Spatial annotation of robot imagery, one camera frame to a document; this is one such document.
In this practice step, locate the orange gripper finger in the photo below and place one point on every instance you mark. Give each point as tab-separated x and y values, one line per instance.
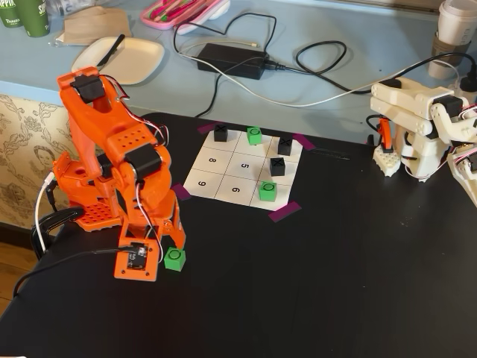
161	246
178	235

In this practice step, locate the green cube with circle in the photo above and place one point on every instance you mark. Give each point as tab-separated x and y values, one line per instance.
267	191
174	262
254	135

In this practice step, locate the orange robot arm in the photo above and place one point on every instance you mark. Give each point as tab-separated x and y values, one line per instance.
89	123

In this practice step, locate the white numbered grid paper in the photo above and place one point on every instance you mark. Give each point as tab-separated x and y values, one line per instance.
212	175

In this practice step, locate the black cube with cross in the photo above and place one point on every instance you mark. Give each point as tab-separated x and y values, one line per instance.
220	133
277	166
285	146

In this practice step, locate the purple tape strip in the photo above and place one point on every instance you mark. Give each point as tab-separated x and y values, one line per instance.
180	191
285	211
304	141
205	128

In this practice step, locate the black table clamp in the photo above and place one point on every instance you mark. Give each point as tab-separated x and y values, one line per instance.
59	218

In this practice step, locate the white studded block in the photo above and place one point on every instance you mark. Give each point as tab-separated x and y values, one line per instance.
387	162

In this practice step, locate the white coffee cup with sleeve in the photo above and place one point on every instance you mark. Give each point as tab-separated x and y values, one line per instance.
452	22

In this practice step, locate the white square paper plate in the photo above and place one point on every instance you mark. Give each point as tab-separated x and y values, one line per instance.
138	59

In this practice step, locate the black plastic knife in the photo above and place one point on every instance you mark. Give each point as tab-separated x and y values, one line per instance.
113	47

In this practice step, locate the black power adapter brick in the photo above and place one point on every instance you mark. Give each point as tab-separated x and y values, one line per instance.
231	59

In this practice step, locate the brown paper napkins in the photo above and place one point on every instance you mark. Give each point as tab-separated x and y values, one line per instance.
93	26

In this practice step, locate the pink pencil case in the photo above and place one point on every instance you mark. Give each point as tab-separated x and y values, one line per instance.
167	14

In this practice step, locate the green paper cup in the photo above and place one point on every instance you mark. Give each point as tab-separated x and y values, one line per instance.
10	13
34	18

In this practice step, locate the clear plastic bottle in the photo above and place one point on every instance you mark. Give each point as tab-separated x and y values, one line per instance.
63	7

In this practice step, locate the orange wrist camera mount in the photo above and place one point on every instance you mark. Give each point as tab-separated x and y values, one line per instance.
123	268

